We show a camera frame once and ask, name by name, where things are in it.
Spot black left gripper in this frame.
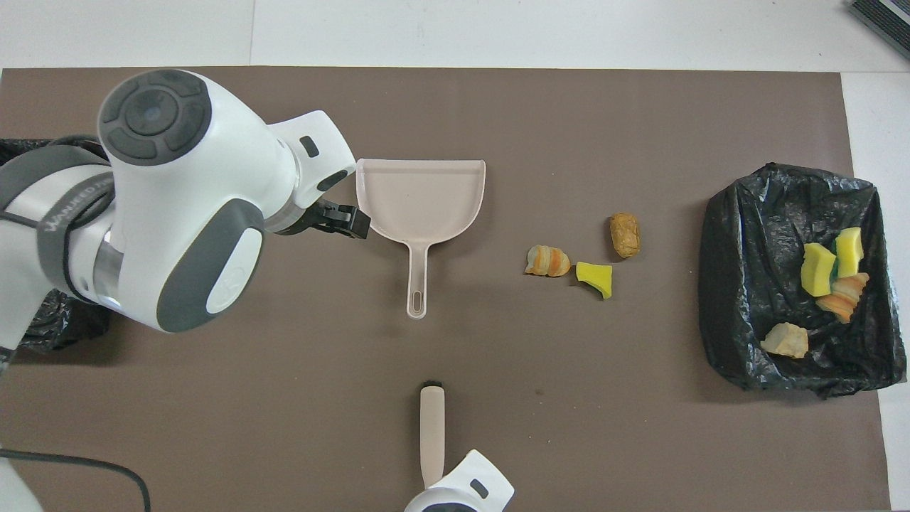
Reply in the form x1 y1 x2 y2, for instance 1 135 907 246
288 202 372 241

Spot beige plastic dustpan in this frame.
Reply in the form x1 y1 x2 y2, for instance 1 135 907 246
355 159 487 320

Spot striped toy croissant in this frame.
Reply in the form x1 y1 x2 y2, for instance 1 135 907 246
815 272 870 324
525 245 572 278
760 322 810 359

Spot beige brush black bristles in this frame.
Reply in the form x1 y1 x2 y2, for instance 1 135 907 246
419 382 446 491

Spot brown toy bread roll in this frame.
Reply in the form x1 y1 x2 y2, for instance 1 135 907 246
609 213 641 260

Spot notched yellow sponge piece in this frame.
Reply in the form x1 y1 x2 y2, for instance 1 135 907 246
835 228 865 278

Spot black bag bin pink patch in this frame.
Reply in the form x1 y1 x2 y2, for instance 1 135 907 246
0 135 113 354

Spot black trash bag bin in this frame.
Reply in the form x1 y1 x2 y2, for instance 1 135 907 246
697 163 908 400

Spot brown table mat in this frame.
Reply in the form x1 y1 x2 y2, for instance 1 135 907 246
0 68 891 512

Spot dark ribbed panel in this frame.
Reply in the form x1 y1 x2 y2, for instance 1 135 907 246
848 0 910 61

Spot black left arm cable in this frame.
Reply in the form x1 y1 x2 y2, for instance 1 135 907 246
0 448 152 512

